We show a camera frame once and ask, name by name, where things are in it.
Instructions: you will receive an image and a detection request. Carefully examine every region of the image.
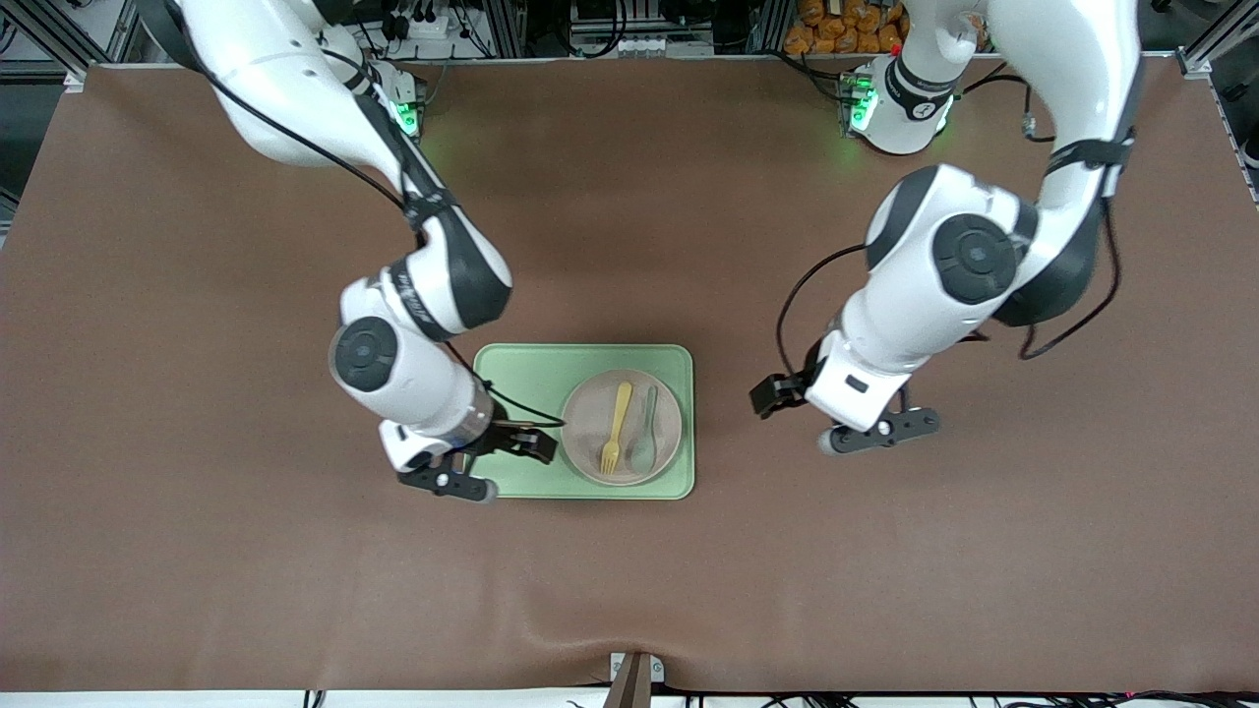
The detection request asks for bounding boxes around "light green rectangular tray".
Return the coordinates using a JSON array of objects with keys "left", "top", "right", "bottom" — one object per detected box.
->
[{"left": 462, "top": 343, "right": 695, "bottom": 501}]

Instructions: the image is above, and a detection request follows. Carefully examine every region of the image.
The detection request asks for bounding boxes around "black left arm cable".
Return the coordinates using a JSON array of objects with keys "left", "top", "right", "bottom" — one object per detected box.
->
[{"left": 775, "top": 59, "right": 1124, "bottom": 380}]

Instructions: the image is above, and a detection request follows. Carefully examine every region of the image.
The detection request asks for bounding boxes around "metal table edge bracket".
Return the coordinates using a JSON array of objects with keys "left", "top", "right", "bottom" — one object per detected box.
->
[{"left": 608, "top": 651, "right": 666, "bottom": 708}]

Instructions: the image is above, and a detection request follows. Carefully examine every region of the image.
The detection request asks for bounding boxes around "round beige plate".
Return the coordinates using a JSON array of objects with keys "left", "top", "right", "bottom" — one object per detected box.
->
[{"left": 561, "top": 370, "right": 684, "bottom": 488}]

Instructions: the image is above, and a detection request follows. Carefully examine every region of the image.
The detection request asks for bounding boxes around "white power strip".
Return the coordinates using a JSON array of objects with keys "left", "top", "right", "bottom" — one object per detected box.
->
[{"left": 382, "top": 0, "right": 485, "bottom": 42}]

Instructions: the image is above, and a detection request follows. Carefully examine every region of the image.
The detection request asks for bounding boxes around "yellow plastic fork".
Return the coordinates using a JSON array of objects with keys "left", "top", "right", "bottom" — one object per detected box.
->
[{"left": 600, "top": 382, "right": 634, "bottom": 476}]

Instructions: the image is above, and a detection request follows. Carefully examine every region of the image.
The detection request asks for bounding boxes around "bag of orange items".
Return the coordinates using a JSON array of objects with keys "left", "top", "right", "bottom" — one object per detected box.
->
[{"left": 784, "top": 0, "right": 911, "bottom": 56}]

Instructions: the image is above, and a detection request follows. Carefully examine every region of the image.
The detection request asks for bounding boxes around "pale green plastic spoon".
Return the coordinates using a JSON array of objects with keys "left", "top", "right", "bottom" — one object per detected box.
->
[{"left": 629, "top": 385, "right": 659, "bottom": 475}]

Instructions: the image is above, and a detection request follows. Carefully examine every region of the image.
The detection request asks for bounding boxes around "brown table cover mat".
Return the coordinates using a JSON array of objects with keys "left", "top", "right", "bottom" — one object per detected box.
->
[{"left": 0, "top": 57, "right": 1259, "bottom": 694}]

